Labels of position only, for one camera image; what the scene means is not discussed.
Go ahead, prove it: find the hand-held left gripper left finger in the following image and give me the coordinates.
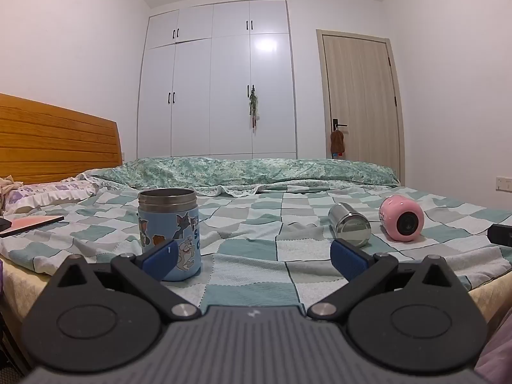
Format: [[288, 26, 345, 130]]
[[46, 239, 202, 324]]

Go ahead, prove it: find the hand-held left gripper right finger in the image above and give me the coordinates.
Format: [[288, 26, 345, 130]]
[[306, 238, 465, 323]]

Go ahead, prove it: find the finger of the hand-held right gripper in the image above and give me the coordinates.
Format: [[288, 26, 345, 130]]
[[487, 224, 512, 247]]

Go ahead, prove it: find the silver steel cup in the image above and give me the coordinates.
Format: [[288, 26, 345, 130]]
[[328, 203, 372, 249]]

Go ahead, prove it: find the pink cup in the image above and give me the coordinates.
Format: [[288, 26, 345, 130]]
[[378, 195, 425, 243]]

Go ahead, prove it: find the blue cartoon print cup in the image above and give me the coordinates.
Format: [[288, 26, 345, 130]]
[[137, 188, 202, 282]]

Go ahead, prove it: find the checkered bed sheet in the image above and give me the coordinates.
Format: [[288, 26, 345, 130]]
[[0, 186, 512, 305]]

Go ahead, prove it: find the brown hanging cloth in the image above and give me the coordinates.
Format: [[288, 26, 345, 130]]
[[330, 130, 345, 159]]

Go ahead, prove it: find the green floral quilt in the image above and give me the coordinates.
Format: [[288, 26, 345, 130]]
[[76, 157, 401, 197]]

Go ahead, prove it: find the mauve cloth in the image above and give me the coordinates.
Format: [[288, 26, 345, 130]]
[[474, 316, 512, 384]]

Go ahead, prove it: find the purple floral pillow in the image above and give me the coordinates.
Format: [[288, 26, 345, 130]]
[[4, 180, 100, 213]]

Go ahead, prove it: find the pink flat book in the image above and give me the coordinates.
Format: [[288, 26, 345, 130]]
[[0, 215, 65, 238]]

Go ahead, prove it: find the beige mattress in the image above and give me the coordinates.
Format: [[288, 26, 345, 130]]
[[0, 256, 512, 329]]

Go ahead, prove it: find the wooden headboard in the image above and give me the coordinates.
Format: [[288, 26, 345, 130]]
[[0, 93, 123, 187]]

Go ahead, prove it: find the beige crumpled cloth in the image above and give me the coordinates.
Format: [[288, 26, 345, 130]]
[[0, 175, 25, 209]]

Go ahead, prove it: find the light wooden door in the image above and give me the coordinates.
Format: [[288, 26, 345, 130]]
[[316, 29, 405, 185]]

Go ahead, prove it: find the white wardrobe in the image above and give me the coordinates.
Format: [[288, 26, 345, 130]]
[[137, 0, 297, 160]]

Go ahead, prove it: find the green hanging ornament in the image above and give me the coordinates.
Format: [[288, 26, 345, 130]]
[[247, 86, 262, 129]]

